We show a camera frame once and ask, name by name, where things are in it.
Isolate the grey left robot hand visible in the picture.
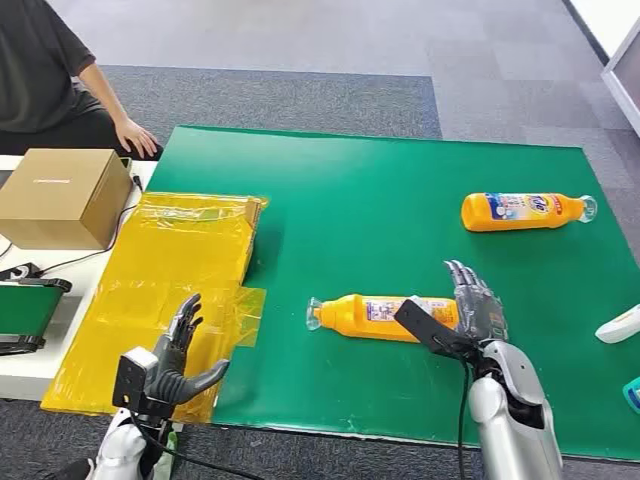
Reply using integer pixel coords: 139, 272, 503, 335
147, 293, 232, 407

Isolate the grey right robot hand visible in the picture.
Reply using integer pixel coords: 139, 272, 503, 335
444, 259, 509, 344

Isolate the orange bottle with blue label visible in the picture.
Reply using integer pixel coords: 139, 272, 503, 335
460, 192, 598, 234

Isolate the orange bottle with barcode label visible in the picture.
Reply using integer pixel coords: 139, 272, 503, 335
306, 293, 460, 344

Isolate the yellow plastic film wrapped box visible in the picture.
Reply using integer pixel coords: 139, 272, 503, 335
40, 191, 270, 425

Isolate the white side table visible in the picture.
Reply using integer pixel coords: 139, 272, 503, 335
0, 154, 159, 403

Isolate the green table mat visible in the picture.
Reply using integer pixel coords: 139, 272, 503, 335
146, 125, 640, 464

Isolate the white plastic handheld device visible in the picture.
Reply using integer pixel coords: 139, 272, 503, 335
594, 303, 640, 345

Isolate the small green conveyor belt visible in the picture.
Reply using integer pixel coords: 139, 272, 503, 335
0, 276, 73, 357

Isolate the teal plastic object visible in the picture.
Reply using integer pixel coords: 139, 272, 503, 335
622, 376, 640, 417

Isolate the black device with white mark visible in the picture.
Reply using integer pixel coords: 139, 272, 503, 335
0, 262, 43, 283

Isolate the brown cardboard box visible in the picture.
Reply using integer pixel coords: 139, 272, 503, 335
0, 147, 134, 252

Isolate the person's hand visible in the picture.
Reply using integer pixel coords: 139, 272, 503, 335
114, 117, 161, 161

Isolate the white framed board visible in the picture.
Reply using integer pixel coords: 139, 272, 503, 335
600, 14, 640, 139

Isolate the person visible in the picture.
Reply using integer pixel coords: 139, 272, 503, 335
0, 0, 165, 162

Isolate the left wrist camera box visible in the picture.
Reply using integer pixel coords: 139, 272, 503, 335
112, 345, 161, 420

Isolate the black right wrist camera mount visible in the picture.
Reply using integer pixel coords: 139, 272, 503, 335
393, 298, 477, 363

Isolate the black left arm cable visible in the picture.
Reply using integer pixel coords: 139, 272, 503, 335
131, 411, 266, 480

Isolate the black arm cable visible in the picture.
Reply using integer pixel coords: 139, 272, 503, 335
456, 359, 472, 480
131, 411, 266, 480

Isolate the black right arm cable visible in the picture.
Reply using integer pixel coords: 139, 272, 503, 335
456, 359, 472, 480

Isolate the thin black cable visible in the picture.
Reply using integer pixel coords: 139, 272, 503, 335
0, 173, 144, 277

